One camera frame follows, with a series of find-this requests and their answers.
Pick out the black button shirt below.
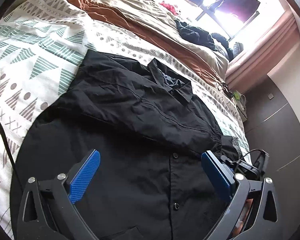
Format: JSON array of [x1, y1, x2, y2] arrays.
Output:
[[10, 50, 239, 239]]

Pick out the grey clothes by window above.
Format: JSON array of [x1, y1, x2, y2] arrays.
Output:
[[211, 33, 244, 62]]

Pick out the person's right hand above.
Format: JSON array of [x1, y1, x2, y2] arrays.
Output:
[[231, 199, 253, 237]]

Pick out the white box on floor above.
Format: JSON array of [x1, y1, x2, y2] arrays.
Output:
[[233, 90, 248, 122]]

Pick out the pink right curtain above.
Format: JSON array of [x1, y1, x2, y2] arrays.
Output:
[[226, 10, 300, 93]]

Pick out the dark crumpled garment on bed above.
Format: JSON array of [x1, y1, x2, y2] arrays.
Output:
[[174, 20, 217, 51]]

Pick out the patterned white teal blanket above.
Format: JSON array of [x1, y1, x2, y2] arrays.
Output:
[[0, 0, 252, 238]]

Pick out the hanging dark jacket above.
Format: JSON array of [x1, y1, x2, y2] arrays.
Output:
[[207, 0, 260, 22]]

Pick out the red cloth by window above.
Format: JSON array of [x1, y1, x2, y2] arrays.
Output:
[[159, 1, 179, 16]]

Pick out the beige duvet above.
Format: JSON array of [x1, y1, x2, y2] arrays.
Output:
[[94, 0, 229, 80]]

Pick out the rust orange sheet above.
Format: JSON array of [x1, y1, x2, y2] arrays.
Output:
[[67, 0, 224, 88]]

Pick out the black cable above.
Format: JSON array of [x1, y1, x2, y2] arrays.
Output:
[[0, 109, 24, 193]]

